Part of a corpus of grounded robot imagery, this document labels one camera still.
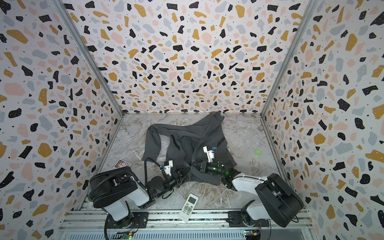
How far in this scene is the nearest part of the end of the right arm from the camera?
68 centimetres

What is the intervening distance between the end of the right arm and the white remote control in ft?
0.57

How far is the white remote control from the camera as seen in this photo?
76 cm
